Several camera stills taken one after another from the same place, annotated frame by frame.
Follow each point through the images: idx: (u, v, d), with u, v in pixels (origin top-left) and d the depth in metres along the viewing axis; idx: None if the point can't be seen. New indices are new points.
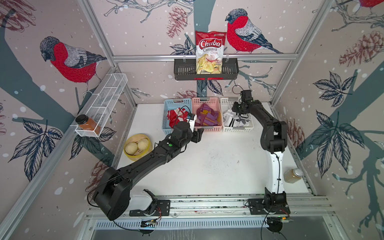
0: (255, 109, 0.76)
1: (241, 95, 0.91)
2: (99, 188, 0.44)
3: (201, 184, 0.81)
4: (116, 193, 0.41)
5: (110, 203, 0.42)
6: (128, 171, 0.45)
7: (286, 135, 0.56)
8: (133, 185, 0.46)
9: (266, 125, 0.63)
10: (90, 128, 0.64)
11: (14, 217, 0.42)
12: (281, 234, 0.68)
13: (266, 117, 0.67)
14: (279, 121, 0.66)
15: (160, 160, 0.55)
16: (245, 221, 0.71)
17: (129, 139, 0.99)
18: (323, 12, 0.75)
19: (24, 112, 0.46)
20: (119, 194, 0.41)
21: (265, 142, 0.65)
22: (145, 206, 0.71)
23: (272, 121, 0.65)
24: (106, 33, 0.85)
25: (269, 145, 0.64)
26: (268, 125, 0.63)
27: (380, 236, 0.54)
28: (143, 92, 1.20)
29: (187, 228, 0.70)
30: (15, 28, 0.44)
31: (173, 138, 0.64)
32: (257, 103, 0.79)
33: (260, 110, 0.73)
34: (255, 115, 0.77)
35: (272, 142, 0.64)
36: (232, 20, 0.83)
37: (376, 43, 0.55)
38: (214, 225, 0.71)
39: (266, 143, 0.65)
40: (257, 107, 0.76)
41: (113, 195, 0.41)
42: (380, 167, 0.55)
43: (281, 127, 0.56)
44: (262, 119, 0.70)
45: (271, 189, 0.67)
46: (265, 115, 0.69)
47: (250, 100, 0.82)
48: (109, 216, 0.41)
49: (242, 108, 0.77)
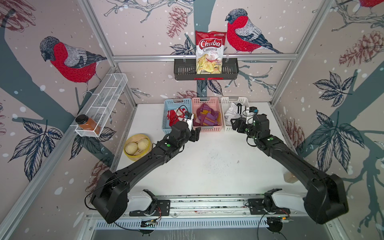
0: (282, 153, 0.55)
1: (259, 127, 0.65)
2: (95, 192, 0.44)
3: (201, 184, 0.81)
4: (113, 196, 0.41)
5: (107, 206, 0.42)
6: (125, 174, 0.44)
7: (345, 197, 0.43)
8: (131, 188, 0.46)
9: (314, 184, 0.42)
10: (90, 128, 0.64)
11: (14, 217, 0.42)
12: (281, 233, 0.68)
13: (305, 170, 0.47)
14: (328, 177, 0.45)
15: (158, 161, 0.54)
16: (244, 221, 0.79)
17: (129, 139, 0.99)
18: (323, 12, 0.75)
19: (24, 112, 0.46)
20: (117, 197, 0.40)
21: (316, 208, 0.43)
22: (145, 207, 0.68)
23: (319, 178, 0.43)
24: (106, 33, 0.85)
25: (324, 215, 0.41)
26: (316, 184, 0.41)
27: (380, 236, 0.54)
28: (143, 92, 1.20)
29: (186, 228, 0.70)
30: (15, 28, 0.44)
31: (172, 138, 0.63)
32: (277, 143, 0.59)
33: (290, 156, 0.52)
34: (282, 161, 0.56)
35: (329, 210, 0.42)
36: (232, 20, 0.83)
37: (376, 43, 0.55)
38: (214, 225, 0.71)
39: (319, 212, 0.42)
40: (284, 152, 0.54)
41: (110, 198, 0.41)
42: (380, 167, 0.55)
43: (335, 185, 0.44)
44: (301, 172, 0.48)
45: (277, 204, 0.64)
46: (303, 166, 0.48)
47: (266, 138, 0.62)
48: (107, 219, 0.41)
49: (257, 144, 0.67)
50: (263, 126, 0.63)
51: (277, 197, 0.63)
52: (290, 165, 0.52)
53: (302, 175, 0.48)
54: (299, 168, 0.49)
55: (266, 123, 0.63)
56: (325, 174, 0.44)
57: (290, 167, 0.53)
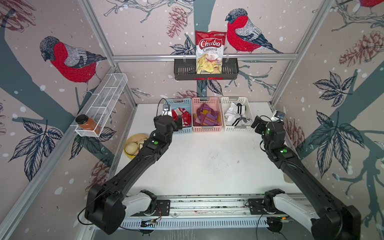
0: (295, 171, 0.51)
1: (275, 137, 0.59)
2: (88, 207, 0.42)
3: (201, 184, 0.81)
4: (106, 208, 0.39)
5: (103, 218, 0.41)
6: (114, 183, 0.43)
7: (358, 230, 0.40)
8: (123, 196, 0.44)
9: (328, 214, 0.39)
10: (90, 128, 0.64)
11: (14, 218, 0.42)
12: (281, 233, 0.68)
13: (320, 196, 0.43)
14: (345, 207, 0.42)
15: (148, 161, 0.52)
16: (245, 221, 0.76)
17: (130, 139, 0.99)
18: (323, 12, 0.75)
19: (24, 112, 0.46)
20: (111, 209, 0.39)
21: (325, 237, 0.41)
22: (145, 207, 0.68)
23: (335, 208, 0.42)
24: (106, 33, 0.85)
25: None
26: (331, 216, 0.39)
27: (380, 236, 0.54)
28: (143, 92, 1.20)
29: (187, 228, 0.70)
30: (15, 28, 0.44)
31: (159, 135, 0.61)
32: (291, 157, 0.55)
33: (303, 176, 0.49)
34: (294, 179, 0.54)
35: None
36: (232, 20, 0.83)
37: (376, 43, 0.55)
38: (213, 225, 0.71)
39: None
40: (298, 171, 0.50)
41: (104, 211, 0.40)
42: (380, 167, 0.55)
43: (350, 215, 0.41)
44: (315, 198, 0.45)
45: (277, 206, 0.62)
46: (317, 191, 0.44)
47: (279, 149, 0.58)
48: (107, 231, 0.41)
49: (269, 154, 0.60)
50: (279, 136, 0.58)
51: (278, 201, 0.63)
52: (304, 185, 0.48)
53: (316, 201, 0.44)
54: (312, 191, 0.45)
55: (282, 134, 0.57)
56: (341, 203, 0.41)
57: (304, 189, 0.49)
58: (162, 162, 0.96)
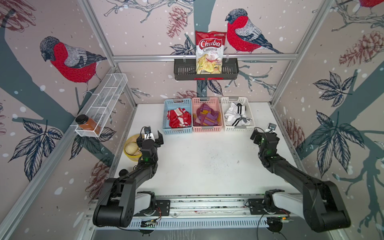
0: (282, 166, 0.59)
1: (268, 145, 0.69)
2: (102, 201, 0.43)
3: (201, 184, 0.81)
4: (125, 190, 0.44)
5: (121, 203, 0.42)
6: (126, 176, 0.48)
7: (343, 206, 0.42)
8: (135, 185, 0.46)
9: (306, 186, 0.44)
10: (90, 128, 0.64)
11: (14, 217, 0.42)
12: (281, 233, 0.68)
13: (302, 177, 0.49)
14: (322, 183, 0.47)
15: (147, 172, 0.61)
16: (245, 221, 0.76)
17: (130, 139, 0.99)
18: (323, 12, 0.75)
19: (24, 112, 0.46)
20: (130, 189, 0.44)
21: (314, 217, 0.43)
22: (147, 204, 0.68)
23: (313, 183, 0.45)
24: (106, 33, 0.85)
25: (323, 221, 0.41)
26: (309, 187, 0.44)
27: (380, 236, 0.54)
28: (143, 92, 1.20)
29: (187, 228, 0.70)
30: (15, 28, 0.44)
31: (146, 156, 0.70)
32: (280, 159, 0.62)
33: (288, 168, 0.56)
34: (283, 175, 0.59)
35: (326, 218, 0.41)
36: (232, 20, 0.83)
37: (376, 43, 0.55)
38: (214, 225, 0.71)
39: (318, 220, 0.41)
40: (285, 165, 0.58)
41: (123, 194, 0.43)
42: (380, 167, 0.55)
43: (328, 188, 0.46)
44: (298, 180, 0.51)
45: (277, 204, 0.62)
46: (300, 175, 0.50)
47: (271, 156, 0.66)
48: (123, 219, 0.41)
49: (262, 160, 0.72)
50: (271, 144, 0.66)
51: (277, 197, 0.63)
52: (288, 176, 0.56)
53: (298, 182, 0.50)
54: (295, 175, 0.52)
55: (274, 143, 0.66)
56: (319, 180, 0.47)
57: (290, 179, 0.55)
58: (162, 162, 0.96)
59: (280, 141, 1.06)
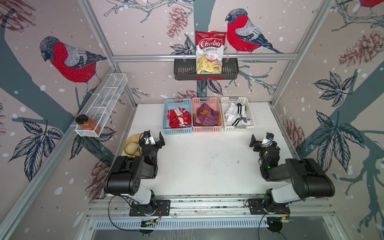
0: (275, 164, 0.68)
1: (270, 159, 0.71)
2: (113, 169, 0.48)
3: (201, 184, 0.81)
4: (136, 160, 0.51)
5: (132, 169, 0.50)
6: None
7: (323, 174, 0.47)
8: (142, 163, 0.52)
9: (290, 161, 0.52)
10: (90, 128, 0.64)
11: (14, 217, 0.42)
12: (281, 233, 0.68)
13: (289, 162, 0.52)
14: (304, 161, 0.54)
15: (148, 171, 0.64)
16: (245, 221, 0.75)
17: (130, 139, 0.99)
18: (323, 12, 0.75)
19: (24, 112, 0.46)
20: (141, 159, 0.51)
21: (300, 184, 0.47)
22: (147, 199, 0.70)
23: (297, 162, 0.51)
24: (106, 33, 0.85)
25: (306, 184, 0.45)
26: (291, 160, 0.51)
27: (380, 236, 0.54)
28: (143, 92, 1.20)
29: (187, 228, 0.70)
30: (15, 28, 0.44)
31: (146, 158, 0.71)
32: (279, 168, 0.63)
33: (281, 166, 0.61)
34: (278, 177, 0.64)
35: (309, 182, 0.45)
36: (232, 20, 0.83)
37: (376, 43, 0.55)
38: (214, 225, 0.71)
39: (304, 185, 0.45)
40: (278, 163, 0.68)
41: (134, 163, 0.50)
42: (380, 167, 0.55)
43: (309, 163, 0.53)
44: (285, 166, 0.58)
45: (277, 200, 0.64)
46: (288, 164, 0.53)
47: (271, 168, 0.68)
48: (132, 182, 0.45)
49: (261, 171, 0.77)
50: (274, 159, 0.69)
51: (276, 191, 0.65)
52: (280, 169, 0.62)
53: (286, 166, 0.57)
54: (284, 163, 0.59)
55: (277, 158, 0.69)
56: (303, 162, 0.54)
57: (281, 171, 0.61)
58: (162, 162, 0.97)
59: (280, 141, 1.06)
